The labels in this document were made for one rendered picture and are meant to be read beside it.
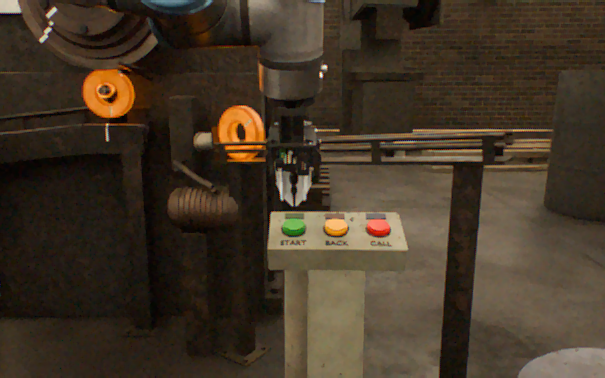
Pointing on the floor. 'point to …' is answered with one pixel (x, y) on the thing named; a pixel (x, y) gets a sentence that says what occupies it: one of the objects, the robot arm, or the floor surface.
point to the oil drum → (594, 146)
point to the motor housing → (200, 259)
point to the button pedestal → (335, 282)
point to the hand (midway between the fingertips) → (294, 196)
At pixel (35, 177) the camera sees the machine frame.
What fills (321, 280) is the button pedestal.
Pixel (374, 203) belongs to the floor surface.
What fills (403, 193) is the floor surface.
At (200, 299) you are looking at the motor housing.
